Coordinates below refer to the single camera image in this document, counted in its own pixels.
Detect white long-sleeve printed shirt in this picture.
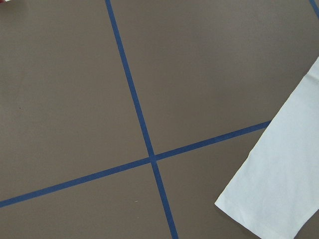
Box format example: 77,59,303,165
215,62,319,239

